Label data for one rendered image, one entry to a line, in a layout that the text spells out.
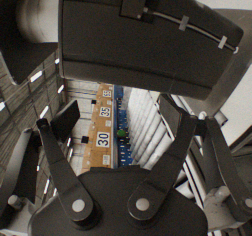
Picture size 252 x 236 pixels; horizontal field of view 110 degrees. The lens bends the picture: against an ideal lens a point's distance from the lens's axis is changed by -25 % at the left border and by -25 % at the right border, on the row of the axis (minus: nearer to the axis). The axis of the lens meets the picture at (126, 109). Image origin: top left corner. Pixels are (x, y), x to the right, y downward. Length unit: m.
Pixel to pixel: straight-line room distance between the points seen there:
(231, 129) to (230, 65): 0.13
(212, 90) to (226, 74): 0.05
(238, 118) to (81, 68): 0.30
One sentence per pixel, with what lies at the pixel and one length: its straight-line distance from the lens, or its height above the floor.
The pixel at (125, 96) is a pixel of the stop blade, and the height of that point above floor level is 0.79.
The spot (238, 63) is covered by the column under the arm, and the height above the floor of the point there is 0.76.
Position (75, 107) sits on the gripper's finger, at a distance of 0.19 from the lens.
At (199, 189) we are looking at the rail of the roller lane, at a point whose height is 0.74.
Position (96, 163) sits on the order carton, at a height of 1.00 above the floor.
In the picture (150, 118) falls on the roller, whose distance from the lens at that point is 0.63.
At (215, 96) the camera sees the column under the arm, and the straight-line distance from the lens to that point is 0.30.
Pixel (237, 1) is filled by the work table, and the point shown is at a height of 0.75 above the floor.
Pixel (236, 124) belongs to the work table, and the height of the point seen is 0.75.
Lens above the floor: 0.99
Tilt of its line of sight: 11 degrees down
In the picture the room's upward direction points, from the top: 83 degrees counter-clockwise
